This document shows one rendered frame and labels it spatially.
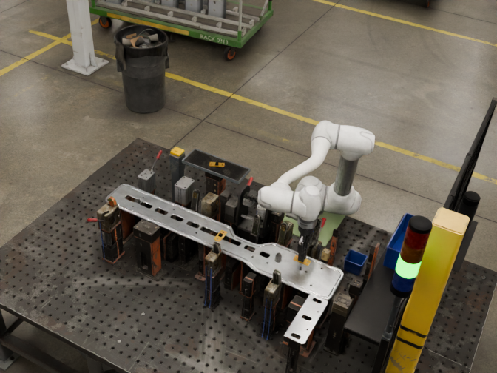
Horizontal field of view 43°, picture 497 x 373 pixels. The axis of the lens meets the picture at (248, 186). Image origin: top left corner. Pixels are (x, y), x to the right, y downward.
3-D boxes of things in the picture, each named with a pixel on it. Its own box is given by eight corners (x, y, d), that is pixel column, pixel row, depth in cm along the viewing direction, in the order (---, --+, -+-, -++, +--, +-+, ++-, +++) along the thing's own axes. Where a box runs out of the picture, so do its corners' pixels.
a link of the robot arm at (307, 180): (294, 196, 394) (298, 169, 380) (323, 201, 391) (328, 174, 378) (291, 213, 381) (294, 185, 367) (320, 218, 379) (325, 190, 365)
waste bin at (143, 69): (107, 109, 604) (100, 39, 559) (140, 85, 642) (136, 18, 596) (150, 123, 587) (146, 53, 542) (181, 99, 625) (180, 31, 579)
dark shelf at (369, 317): (342, 330, 284) (342, 326, 282) (401, 217, 347) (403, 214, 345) (387, 351, 277) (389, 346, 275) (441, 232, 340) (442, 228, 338)
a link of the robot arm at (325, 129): (311, 132, 318) (338, 136, 316) (316, 112, 331) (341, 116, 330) (308, 152, 326) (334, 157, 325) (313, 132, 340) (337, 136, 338)
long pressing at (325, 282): (98, 203, 346) (98, 201, 345) (123, 182, 361) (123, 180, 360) (328, 303, 298) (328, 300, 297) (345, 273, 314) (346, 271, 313)
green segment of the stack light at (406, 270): (392, 273, 193) (396, 259, 189) (399, 260, 198) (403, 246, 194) (413, 281, 191) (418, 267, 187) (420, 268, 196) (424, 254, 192)
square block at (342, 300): (322, 350, 312) (332, 302, 289) (328, 338, 317) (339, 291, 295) (337, 357, 309) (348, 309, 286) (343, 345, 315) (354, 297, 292)
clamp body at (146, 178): (137, 223, 377) (133, 176, 355) (148, 212, 385) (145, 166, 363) (150, 229, 374) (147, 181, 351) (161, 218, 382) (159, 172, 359)
